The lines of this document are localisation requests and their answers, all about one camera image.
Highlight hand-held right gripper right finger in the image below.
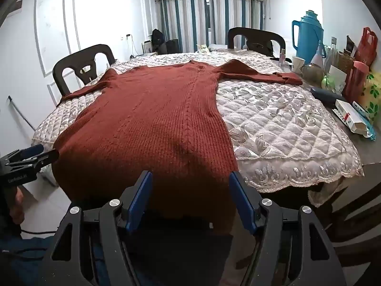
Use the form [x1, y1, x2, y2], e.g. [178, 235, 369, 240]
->
[229, 171, 347, 286]

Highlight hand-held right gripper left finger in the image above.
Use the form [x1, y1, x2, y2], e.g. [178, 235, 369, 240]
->
[39, 170, 154, 286]

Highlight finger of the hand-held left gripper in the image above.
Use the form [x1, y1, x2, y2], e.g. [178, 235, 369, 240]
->
[21, 144, 45, 158]
[30, 149, 60, 170]

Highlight red knit sweater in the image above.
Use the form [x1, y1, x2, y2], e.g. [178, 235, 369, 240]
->
[52, 60, 303, 236]

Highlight person's left hand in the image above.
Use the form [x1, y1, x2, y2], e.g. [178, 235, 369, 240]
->
[13, 186, 26, 225]

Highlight person's dark blue clothing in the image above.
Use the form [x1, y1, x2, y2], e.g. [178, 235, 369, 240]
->
[0, 235, 60, 286]

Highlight white quilted blanket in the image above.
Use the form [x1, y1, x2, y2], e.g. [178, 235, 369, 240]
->
[31, 49, 364, 194]

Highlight dark wooden chair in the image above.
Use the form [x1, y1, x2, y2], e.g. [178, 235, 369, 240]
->
[227, 27, 286, 57]
[308, 162, 381, 277]
[53, 44, 116, 99]

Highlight dark blue case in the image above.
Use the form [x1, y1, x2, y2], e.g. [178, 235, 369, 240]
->
[310, 87, 347, 105]

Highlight white desk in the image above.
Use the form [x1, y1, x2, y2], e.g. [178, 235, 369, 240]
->
[130, 51, 157, 61]

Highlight white cardboard box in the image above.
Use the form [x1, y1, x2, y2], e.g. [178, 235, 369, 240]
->
[333, 99, 374, 136]

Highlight glass teapot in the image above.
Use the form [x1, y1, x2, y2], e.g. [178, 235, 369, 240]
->
[300, 64, 324, 82]

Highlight white paper cup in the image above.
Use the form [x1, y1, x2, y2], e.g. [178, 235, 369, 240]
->
[291, 56, 306, 72]

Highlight black backpack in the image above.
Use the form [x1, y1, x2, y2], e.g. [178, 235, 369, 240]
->
[151, 29, 166, 55]

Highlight black box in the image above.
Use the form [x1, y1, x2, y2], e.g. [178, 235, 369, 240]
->
[165, 39, 179, 55]

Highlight white spray bottle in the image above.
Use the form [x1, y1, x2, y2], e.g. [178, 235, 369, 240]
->
[312, 40, 327, 69]

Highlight red plastic bottle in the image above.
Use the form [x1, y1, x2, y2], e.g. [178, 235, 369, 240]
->
[345, 61, 369, 105]

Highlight yellow leaf-print bag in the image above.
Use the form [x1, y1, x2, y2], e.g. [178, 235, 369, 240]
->
[358, 72, 381, 123]

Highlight wicker basket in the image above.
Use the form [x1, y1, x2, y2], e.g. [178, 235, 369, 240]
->
[337, 51, 355, 72]

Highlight blue thermos jug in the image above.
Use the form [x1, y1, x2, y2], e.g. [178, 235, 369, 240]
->
[292, 10, 324, 65]

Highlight blue striped curtain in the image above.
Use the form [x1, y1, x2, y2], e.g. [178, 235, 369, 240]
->
[210, 0, 264, 50]
[153, 0, 212, 53]

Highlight red plastic bag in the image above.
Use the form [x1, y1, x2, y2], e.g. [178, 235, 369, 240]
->
[354, 27, 379, 67]

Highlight black cable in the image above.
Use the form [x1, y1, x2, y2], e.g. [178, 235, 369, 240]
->
[18, 228, 58, 235]

